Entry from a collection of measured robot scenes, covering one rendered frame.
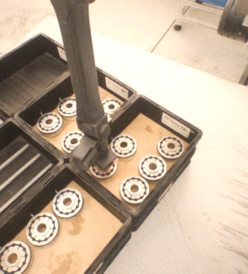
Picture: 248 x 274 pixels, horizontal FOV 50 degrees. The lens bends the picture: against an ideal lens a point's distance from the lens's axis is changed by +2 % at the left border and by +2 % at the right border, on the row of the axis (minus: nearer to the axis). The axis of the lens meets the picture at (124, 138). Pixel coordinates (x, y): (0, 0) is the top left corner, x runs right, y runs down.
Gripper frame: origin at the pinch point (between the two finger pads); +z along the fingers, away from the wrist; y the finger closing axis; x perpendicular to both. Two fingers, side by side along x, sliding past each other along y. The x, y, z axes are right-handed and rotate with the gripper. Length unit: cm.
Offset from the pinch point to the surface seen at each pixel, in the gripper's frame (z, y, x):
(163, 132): 4.0, 6.0, 28.1
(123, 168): 3.9, 5.8, 5.4
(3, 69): 2, -66, 0
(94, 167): 1.0, -1.2, -2.7
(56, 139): 5.2, -22.8, -4.5
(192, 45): 91, -67, 172
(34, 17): 97, -215, 90
